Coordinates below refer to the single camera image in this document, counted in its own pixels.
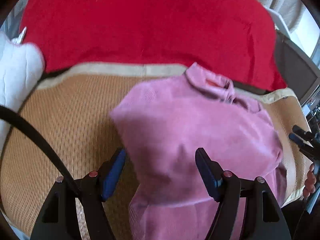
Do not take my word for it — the pink zip jacket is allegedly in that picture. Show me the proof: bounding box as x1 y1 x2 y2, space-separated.
110 63 286 239

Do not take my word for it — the right human hand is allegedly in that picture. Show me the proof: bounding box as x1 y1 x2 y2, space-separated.
303 164 316 199

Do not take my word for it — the brown wooden cabinet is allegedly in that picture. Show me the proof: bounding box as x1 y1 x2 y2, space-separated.
274 31 319 105

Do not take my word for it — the white board on cabinet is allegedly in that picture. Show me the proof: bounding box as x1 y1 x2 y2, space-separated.
265 7 291 38

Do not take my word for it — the woven yellow sofa mat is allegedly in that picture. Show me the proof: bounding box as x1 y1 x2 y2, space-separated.
1 63 311 236

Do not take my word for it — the red blanket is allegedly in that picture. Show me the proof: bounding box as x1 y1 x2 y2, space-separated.
20 0 286 91

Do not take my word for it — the white quilted cushion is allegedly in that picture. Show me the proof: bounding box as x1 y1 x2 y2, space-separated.
1 32 44 149

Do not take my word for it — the small white patterned cloth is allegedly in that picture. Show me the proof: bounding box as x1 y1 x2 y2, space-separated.
11 27 27 44

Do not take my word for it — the black cable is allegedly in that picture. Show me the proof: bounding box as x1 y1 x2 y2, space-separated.
0 105 83 205

